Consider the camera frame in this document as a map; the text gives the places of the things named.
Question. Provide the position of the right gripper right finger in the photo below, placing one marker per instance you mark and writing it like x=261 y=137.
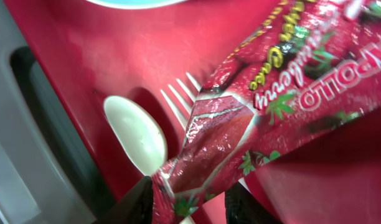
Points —
x=241 y=207

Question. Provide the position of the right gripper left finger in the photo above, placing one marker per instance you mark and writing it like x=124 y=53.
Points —
x=136 y=207

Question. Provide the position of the red snack wrapper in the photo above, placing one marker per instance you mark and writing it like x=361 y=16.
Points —
x=311 y=67

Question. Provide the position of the grey plastic dishwasher rack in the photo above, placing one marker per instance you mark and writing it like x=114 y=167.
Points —
x=46 y=172

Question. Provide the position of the white plastic spoon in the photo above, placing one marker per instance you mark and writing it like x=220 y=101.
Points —
x=139 y=134

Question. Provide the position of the white plastic fork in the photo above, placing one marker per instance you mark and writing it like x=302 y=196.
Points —
x=181 y=98

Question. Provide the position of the light blue round plate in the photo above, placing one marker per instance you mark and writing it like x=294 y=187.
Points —
x=135 y=4

